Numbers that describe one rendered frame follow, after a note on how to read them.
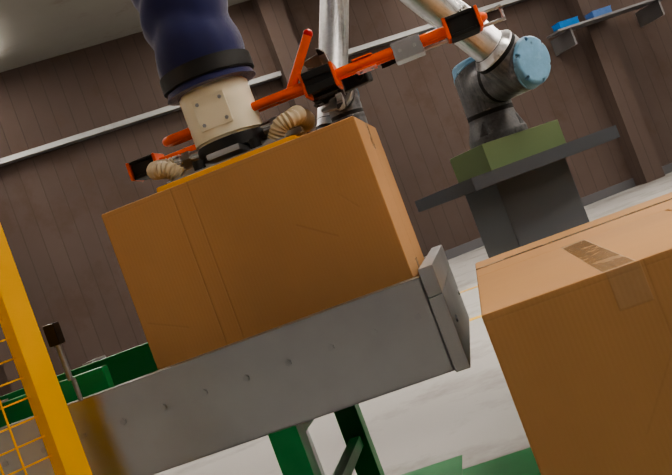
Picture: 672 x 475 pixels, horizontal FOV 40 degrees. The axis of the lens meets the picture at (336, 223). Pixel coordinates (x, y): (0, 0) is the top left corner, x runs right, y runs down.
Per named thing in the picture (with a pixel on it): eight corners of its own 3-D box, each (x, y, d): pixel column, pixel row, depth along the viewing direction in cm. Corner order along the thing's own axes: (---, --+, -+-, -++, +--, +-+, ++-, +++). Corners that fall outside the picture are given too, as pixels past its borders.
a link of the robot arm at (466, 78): (492, 112, 305) (474, 62, 305) (526, 97, 290) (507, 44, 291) (457, 122, 297) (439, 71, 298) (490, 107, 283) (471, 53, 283)
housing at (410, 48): (396, 62, 211) (389, 43, 211) (398, 66, 218) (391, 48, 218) (424, 50, 210) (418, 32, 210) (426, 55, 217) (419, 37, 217)
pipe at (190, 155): (155, 181, 211) (147, 158, 211) (188, 182, 235) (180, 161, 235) (293, 127, 206) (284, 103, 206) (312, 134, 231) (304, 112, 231)
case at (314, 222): (163, 386, 203) (100, 214, 204) (215, 353, 243) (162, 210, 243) (420, 294, 193) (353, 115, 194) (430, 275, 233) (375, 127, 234)
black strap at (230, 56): (151, 95, 211) (145, 78, 211) (182, 104, 234) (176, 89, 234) (242, 58, 208) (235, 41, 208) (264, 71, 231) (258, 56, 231)
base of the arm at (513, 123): (463, 154, 302) (453, 125, 302) (515, 136, 306) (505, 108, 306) (483, 144, 283) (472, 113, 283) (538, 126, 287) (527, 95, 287)
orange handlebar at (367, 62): (121, 166, 221) (116, 152, 221) (162, 169, 251) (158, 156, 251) (490, 20, 208) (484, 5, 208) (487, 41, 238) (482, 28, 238)
